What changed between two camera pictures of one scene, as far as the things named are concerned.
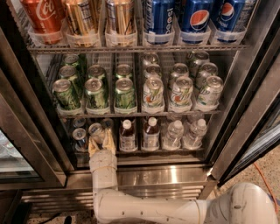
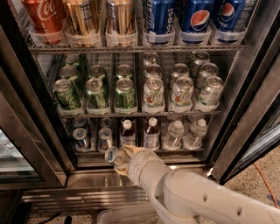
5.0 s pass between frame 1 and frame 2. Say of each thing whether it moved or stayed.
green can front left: stayed
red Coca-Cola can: stayed
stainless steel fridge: stayed
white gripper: moved
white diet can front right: stayed
